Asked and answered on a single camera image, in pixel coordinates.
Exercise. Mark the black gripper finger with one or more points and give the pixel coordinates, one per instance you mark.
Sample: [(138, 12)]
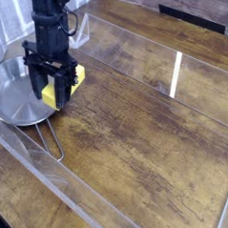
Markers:
[(39, 80), (63, 82)]

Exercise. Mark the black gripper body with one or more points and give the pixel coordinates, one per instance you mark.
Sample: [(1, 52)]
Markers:
[(51, 45)]

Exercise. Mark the yellow butter box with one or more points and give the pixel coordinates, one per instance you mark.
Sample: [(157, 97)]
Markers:
[(48, 93)]

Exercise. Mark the silver metal pan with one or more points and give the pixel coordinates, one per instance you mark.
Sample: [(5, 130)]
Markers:
[(18, 104)]

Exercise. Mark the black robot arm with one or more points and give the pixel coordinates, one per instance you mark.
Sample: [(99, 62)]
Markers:
[(48, 55)]

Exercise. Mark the clear acrylic back barrier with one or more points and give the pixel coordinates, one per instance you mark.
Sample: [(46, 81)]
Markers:
[(185, 79)]

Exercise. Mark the clear acrylic barrier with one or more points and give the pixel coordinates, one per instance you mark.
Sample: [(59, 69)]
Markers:
[(89, 205), (185, 79)]

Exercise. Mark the clear acrylic front barrier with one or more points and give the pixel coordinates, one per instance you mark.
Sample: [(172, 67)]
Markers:
[(89, 205)]

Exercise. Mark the black strip on table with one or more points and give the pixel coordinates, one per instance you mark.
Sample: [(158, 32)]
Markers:
[(192, 19)]

